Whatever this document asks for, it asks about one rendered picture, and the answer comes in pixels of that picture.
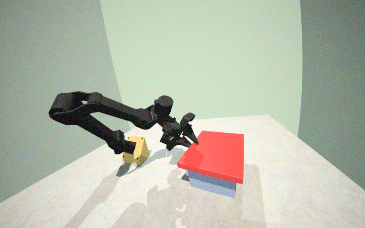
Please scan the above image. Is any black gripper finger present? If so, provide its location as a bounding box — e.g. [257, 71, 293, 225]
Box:
[174, 136, 192, 148]
[182, 124, 199, 144]

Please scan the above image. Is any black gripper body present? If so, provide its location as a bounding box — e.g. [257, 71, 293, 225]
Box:
[162, 113, 195, 151]

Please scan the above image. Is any red lid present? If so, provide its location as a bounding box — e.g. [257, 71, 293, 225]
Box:
[177, 131, 244, 184]

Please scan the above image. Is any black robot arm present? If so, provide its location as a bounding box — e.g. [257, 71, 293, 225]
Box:
[49, 91, 177, 154]

